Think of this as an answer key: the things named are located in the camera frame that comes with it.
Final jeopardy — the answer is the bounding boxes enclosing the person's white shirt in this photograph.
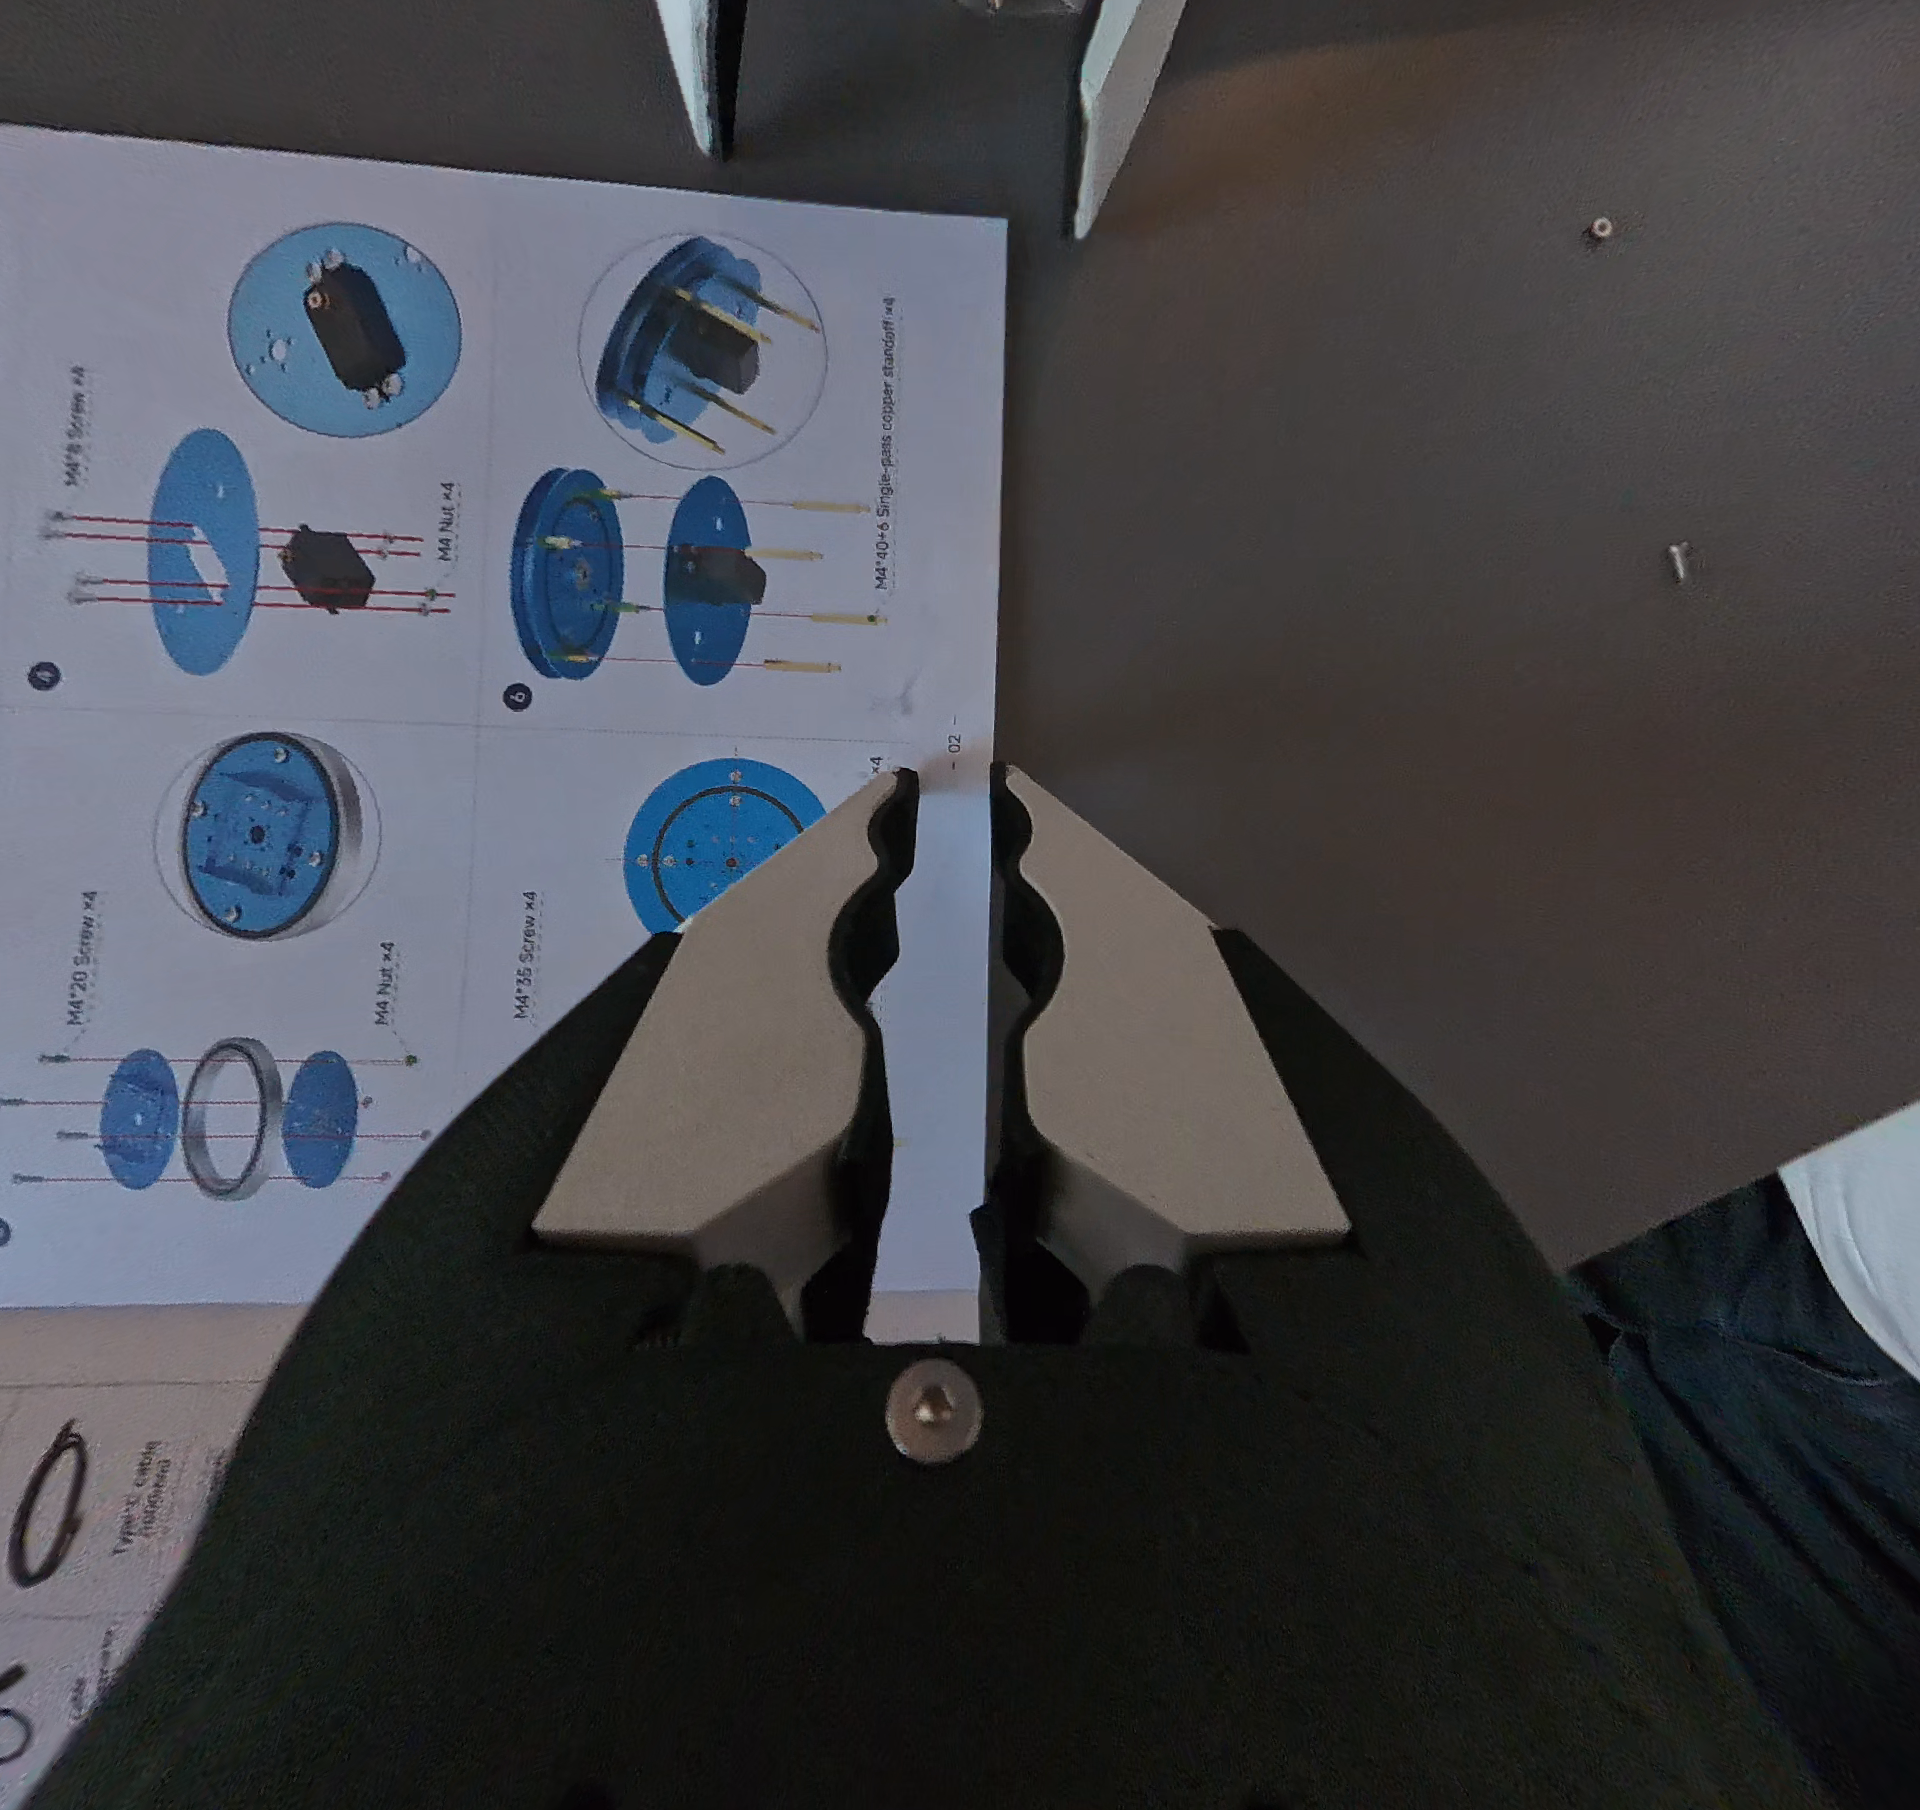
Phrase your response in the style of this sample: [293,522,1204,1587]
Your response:
[1776,1106,1920,1385]

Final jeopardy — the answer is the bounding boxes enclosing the person's dark trousers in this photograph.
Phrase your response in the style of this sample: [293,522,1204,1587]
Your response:
[1567,1173,1920,1810]

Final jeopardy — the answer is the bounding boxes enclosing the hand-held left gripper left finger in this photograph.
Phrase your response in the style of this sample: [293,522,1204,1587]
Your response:
[530,767,919,1339]

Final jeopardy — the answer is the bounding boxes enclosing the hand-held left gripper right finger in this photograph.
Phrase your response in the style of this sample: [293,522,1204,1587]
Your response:
[972,763,1356,1345]

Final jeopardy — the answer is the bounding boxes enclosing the printed assembly manual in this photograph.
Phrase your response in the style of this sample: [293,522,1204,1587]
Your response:
[0,123,1009,1797]

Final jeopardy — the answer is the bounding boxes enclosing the grey desk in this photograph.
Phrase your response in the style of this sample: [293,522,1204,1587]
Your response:
[0,0,1920,1309]

